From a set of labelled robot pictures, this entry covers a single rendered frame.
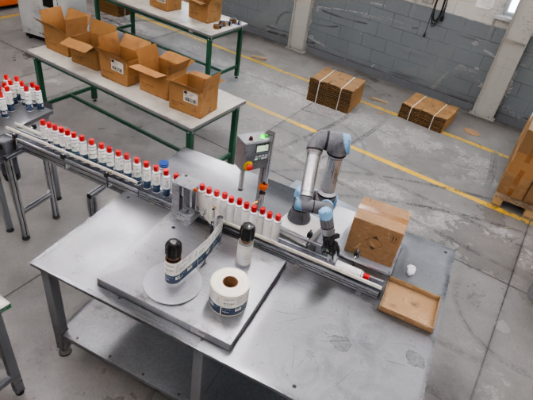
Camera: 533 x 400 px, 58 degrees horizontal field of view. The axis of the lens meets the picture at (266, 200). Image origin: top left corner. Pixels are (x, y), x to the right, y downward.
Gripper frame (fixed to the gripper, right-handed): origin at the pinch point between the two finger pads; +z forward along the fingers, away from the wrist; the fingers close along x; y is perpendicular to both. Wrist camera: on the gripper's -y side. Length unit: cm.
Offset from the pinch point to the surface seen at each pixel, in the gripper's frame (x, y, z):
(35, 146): -210, 6, -72
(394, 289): 32.1, -6.7, 21.2
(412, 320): 46, 14, 23
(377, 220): 19.9, -24.7, -13.7
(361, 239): 10.6, -20.3, -2.0
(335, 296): 5.4, 16.9, 12.0
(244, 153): -43, 1, -67
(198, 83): -170, -145, -66
